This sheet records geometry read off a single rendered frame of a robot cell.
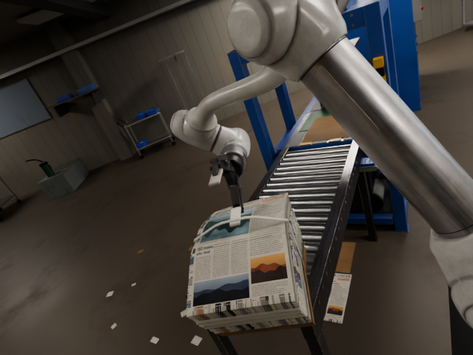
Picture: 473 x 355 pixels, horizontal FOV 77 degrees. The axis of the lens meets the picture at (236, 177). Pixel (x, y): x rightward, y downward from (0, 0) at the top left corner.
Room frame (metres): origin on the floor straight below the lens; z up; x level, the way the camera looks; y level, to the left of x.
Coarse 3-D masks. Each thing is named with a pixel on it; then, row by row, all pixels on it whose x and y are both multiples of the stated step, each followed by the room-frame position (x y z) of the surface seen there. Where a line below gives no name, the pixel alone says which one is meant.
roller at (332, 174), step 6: (294, 174) 1.62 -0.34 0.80; (300, 174) 1.59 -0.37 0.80; (306, 174) 1.56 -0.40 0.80; (312, 174) 1.54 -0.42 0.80; (318, 174) 1.51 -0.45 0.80; (324, 174) 1.49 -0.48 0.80; (330, 174) 1.47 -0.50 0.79; (336, 174) 1.45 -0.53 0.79; (270, 180) 1.69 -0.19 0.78; (276, 180) 1.67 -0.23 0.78
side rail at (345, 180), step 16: (352, 144) 1.70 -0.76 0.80; (352, 160) 1.52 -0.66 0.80; (352, 176) 1.40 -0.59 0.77; (336, 192) 1.27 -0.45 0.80; (352, 192) 1.34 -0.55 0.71; (336, 208) 1.15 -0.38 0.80; (336, 224) 1.05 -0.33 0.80; (336, 240) 1.00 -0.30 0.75; (320, 256) 0.90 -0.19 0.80; (336, 256) 0.96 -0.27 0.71; (320, 272) 0.83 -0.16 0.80; (320, 288) 0.77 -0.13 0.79; (320, 304) 0.74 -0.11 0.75; (320, 320) 0.71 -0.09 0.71; (304, 336) 0.69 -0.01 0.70
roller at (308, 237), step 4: (304, 232) 1.08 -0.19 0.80; (308, 232) 1.07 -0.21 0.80; (312, 232) 1.06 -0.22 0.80; (316, 232) 1.05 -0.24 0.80; (320, 232) 1.04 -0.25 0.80; (304, 236) 1.06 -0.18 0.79; (308, 236) 1.05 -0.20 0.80; (312, 236) 1.04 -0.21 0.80; (316, 236) 1.03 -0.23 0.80; (320, 236) 1.02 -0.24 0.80; (304, 240) 1.05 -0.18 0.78; (308, 240) 1.04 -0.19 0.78; (312, 240) 1.03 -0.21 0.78; (316, 240) 1.02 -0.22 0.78; (320, 240) 1.01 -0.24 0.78
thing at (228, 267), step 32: (192, 256) 0.70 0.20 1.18; (224, 256) 0.66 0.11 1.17; (256, 256) 0.61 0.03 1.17; (288, 256) 0.58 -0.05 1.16; (192, 288) 0.62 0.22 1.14; (224, 288) 0.58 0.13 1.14; (256, 288) 0.54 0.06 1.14; (288, 288) 0.51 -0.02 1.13; (224, 320) 0.56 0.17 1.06; (256, 320) 0.55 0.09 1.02; (288, 320) 0.54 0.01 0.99
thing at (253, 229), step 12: (276, 216) 0.72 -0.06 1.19; (204, 228) 0.81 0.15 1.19; (216, 228) 0.78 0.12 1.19; (228, 228) 0.75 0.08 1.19; (240, 228) 0.73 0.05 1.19; (252, 228) 0.71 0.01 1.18; (264, 228) 0.69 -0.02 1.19; (276, 228) 0.67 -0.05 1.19; (288, 228) 0.70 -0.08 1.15; (204, 240) 0.75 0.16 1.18; (216, 240) 0.72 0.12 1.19; (228, 240) 0.70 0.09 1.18; (240, 240) 0.68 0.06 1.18; (252, 240) 0.66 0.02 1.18; (192, 252) 0.72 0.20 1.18; (300, 252) 0.70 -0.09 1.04
